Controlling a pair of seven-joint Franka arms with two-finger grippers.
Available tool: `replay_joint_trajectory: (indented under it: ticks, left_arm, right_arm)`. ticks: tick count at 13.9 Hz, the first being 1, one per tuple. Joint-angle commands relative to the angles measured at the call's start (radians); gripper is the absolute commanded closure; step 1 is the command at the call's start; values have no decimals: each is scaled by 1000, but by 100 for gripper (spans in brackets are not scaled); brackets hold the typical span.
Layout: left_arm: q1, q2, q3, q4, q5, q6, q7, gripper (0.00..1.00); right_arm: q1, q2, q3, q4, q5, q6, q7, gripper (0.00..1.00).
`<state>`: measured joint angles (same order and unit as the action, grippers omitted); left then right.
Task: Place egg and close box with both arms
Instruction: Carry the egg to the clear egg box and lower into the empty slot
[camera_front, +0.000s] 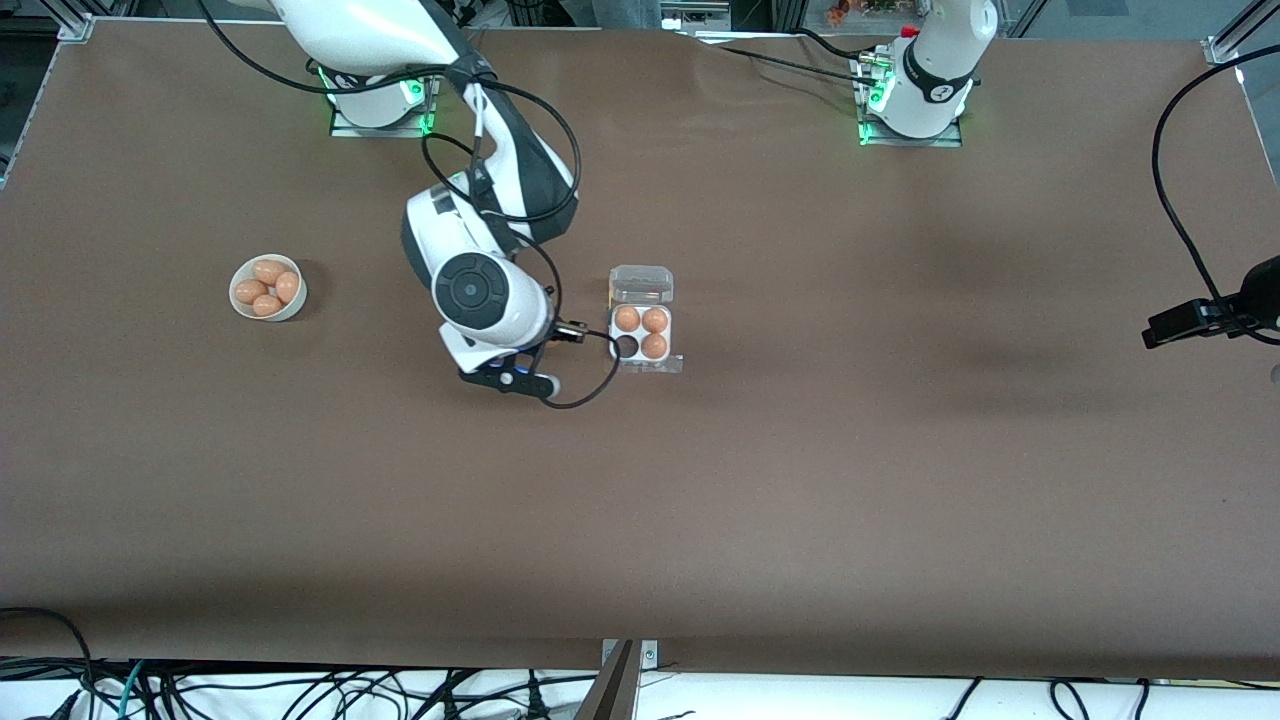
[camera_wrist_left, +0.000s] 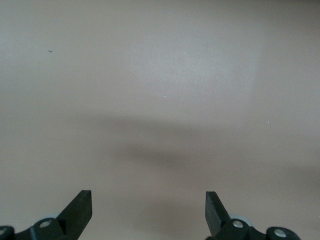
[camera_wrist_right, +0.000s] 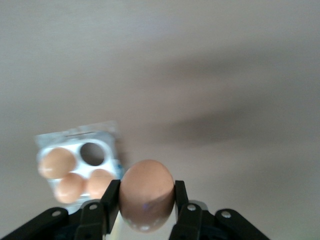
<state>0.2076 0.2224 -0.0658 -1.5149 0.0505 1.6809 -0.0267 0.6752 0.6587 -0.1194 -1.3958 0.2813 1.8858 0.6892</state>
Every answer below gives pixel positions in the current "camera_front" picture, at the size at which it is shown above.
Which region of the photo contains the white electronics box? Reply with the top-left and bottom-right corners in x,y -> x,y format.
664,0 -> 733,31

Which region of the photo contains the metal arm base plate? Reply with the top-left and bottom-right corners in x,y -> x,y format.
330,70 -> 435,138
857,55 -> 964,148

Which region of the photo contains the black looped floor cable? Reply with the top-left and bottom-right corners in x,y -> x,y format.
0,607 -> 96,720

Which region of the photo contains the dark metal bar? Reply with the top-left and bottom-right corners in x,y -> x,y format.
572,640 -> 641,720

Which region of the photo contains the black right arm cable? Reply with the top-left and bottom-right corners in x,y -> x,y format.
195,0 -> 623,411

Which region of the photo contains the clear plastic egg box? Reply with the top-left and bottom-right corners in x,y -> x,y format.
607,264 -> 676,365

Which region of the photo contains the person in grey trousers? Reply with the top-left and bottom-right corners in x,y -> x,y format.
590,0 -> 663,29

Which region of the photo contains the brown table cover mat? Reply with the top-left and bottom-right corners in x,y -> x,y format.
0,20 -> 1280,681

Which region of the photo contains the teal cable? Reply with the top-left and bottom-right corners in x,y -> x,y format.
118,660 -> 149,720

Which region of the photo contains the white round bowl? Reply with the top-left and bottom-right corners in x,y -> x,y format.
228,253 -> 308,323

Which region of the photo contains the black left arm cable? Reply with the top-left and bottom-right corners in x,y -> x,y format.
1150,45 -> 1280,346

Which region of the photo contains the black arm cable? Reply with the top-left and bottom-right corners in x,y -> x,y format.
1150,45 -> 1280,346
195,0 -> 623,411

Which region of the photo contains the clear tape strip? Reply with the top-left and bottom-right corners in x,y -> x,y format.
604,352 -> 685,377

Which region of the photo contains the black power cable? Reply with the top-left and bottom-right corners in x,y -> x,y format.
795,28 -> 886,63
700,40 -> 881,87

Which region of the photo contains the aluminium frame profile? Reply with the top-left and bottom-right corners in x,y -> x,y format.
40,0 -> 136,41
1203,0 -> 1280,66

